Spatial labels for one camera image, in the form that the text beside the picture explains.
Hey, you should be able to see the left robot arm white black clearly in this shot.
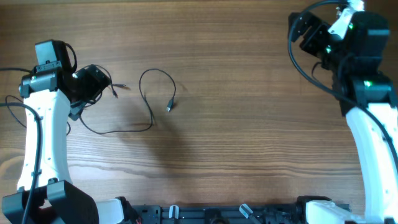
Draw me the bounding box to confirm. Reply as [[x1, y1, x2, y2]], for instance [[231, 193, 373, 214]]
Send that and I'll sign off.
[[2, 40, 140, 223]]

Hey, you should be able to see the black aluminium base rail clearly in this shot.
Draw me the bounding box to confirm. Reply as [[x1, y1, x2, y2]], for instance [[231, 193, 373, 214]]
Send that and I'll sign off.
[[133, 203, 306, 224]]

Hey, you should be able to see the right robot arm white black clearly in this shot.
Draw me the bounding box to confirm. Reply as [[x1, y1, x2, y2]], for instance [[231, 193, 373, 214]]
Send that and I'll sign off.
[[288, 10, 397, 223]]

